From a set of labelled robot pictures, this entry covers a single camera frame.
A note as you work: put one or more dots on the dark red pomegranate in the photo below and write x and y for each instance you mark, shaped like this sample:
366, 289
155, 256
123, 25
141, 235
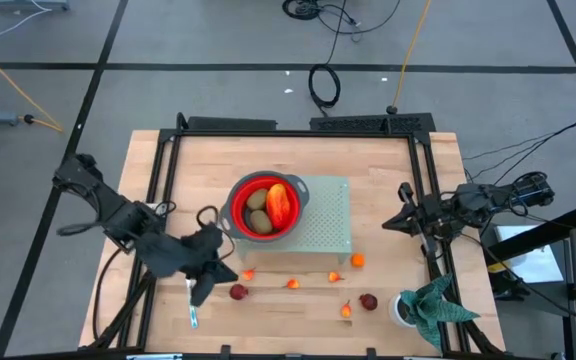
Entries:
238, 292
368, 302

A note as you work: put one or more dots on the pale green perforated metal shelf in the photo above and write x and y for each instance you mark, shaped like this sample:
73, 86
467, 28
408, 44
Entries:
328, 220

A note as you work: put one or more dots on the orange mandarin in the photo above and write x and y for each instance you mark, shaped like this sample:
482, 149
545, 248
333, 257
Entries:
357, 260

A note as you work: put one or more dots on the yellow orange toy pear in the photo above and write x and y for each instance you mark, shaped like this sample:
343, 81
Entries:
346, 311
248, 274
293, 284
334, 277

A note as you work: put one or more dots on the green artificial plant white pot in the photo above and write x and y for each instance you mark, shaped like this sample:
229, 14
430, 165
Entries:
433, 310

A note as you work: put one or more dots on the black perforated box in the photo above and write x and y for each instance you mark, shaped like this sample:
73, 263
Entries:
368, 122

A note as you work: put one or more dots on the silver metal strip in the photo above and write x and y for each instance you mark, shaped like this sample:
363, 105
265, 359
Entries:
155, 357

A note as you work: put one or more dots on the small black bracket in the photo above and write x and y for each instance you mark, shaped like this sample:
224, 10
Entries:
225, 350
370, 352

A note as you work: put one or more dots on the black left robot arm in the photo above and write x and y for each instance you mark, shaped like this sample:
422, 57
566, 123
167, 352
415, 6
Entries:
123, 215

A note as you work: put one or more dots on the brown fuzzy kiwi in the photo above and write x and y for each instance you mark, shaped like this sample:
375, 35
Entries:
261, 222
257, 199

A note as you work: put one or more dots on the black diagonal bar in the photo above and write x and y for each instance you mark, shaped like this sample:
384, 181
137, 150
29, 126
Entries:
543, 235

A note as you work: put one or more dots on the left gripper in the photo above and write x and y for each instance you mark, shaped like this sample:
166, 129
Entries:
203, 255

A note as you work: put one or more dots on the red collapsible bowl grey rim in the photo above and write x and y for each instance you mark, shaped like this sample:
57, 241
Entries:
294, 215

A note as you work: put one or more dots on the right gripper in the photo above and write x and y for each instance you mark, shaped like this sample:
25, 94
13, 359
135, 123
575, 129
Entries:
428, 222

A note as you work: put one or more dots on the white board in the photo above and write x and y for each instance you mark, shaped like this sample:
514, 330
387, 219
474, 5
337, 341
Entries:
533, 260

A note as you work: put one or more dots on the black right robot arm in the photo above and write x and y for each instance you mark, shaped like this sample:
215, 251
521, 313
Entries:
468, 205

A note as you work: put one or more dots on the red orange mango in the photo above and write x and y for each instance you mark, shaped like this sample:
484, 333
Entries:
278, 206

